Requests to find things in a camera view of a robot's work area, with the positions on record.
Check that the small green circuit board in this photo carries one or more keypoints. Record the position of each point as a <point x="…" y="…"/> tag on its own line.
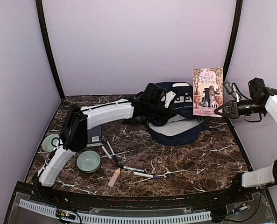
<point x="65" y="215"/>

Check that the black frame post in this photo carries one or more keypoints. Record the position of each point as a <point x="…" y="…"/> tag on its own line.
<point x="233" y="36"/>
<point x="48" y="50"/>

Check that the pink Shakespeare story book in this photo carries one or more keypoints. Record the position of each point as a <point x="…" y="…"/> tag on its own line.
<point x="207" y="91"/>

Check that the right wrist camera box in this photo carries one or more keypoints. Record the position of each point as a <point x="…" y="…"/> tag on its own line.
<point x="255" y="85"/>

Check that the purple capped white marker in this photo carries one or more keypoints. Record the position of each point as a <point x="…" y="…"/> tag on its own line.
<point x="146" y="175"/>

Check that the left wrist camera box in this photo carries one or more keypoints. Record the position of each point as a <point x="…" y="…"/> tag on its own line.
<point x="153" y="92"/>

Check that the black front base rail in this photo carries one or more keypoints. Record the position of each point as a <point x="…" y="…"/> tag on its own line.
<point x="208" y="200"/>

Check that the far celadon green bowl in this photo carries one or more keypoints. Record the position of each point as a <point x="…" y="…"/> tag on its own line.
<point x="50" y="143"/>

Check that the black capped white marker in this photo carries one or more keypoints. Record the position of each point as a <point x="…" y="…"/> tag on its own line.
<point x="130" y="168"/>

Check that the navy blue student backpack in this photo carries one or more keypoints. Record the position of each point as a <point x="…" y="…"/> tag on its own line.
<point x="183" y="128"/>

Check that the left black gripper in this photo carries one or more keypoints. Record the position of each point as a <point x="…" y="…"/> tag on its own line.
<point x="170" y="113"/>

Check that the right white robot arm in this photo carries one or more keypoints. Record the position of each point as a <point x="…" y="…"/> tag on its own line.
<point x="266" y="176"/>

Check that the pink pencil-shaped eraser tube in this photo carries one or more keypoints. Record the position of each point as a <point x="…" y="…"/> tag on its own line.
<point x="114" y="178"/>

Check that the right black frame post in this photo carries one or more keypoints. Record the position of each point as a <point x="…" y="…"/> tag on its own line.
<point x="233" y="36"/>

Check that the celadon green bowl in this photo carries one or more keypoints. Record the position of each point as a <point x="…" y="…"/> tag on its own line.
<point x="50" y="143"/>
<point x="88" y="161"/>

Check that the blue capped white marker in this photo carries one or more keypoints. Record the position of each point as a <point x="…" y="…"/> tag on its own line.
<point x="113" y="153"/>

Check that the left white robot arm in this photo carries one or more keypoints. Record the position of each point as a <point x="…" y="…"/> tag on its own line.
<point x="73" y="136"/>

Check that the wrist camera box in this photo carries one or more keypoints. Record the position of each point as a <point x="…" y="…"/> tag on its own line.
<point x="153" y="92"/>
<point x="255" y="85"/>

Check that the white slotted cable duct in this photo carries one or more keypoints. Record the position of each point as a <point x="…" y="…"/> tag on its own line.
<point x="116" y="217"/>

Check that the left black frame post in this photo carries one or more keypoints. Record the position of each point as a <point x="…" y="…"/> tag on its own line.
<point x="48" y="50"/>

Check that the dark blue hardcover book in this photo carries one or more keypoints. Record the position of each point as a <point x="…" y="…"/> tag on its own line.
<point x="94" y="137"/>

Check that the red capped white marker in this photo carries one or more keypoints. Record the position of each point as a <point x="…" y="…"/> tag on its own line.
<point x="108" y="155"/>

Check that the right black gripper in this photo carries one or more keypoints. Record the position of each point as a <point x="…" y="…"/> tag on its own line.
<point x="234" y="111"/>

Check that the near celadon green bowl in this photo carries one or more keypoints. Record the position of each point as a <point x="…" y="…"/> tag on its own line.
<point x="88" y="161"/>

